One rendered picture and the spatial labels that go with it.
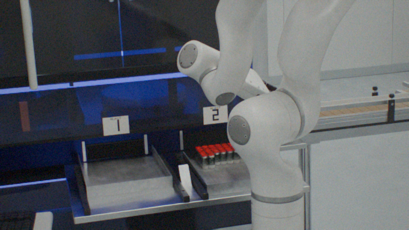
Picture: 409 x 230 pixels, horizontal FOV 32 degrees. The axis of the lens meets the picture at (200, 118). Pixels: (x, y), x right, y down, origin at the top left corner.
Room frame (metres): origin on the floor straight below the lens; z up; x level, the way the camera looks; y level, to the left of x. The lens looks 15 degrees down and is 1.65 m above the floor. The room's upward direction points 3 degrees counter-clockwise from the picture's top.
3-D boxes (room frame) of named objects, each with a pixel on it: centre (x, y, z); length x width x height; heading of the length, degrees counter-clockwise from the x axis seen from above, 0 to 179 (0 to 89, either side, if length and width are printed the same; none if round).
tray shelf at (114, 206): (2.17, 0.08, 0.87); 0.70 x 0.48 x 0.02; 103
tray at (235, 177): (2.16, -0.10, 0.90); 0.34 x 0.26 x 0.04; 13
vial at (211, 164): (2.21, -0.03, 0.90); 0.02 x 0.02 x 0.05
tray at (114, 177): (2.20, 0.26, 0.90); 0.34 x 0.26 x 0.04; 13
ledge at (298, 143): (2.49, -0.29, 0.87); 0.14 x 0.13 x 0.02; 13
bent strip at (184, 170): (2.02, 0.04, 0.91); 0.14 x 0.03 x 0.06; 14
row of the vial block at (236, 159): (2.25, -0.08, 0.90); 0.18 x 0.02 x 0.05; 103
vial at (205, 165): (2.21, -0.01, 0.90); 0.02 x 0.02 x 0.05
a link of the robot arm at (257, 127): (1.52, -0.14, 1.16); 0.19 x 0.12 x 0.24; 133
